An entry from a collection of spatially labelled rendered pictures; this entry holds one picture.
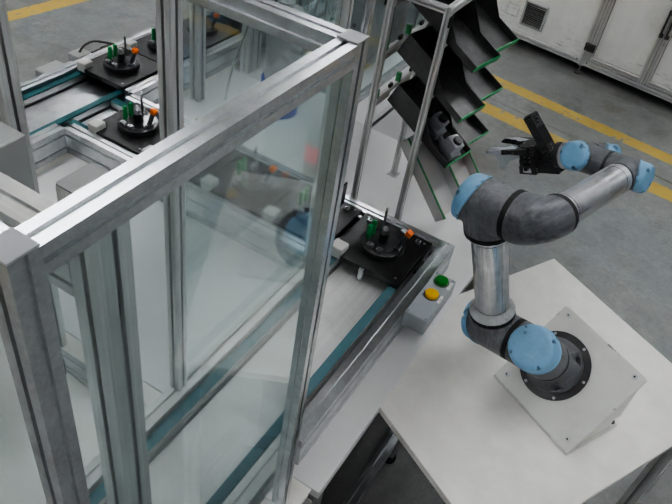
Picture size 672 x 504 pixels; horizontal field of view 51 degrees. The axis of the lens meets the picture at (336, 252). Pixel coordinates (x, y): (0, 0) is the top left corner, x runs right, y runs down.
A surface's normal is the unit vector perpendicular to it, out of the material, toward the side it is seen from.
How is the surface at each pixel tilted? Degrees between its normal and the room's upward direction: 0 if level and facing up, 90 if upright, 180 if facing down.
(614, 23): 90
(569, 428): 45
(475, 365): 0
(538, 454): 0
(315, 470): 0
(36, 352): 90
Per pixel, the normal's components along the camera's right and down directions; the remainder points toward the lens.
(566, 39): -0.62, 0.46
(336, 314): 0.14, -0.74
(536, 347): -0.41, -0.28
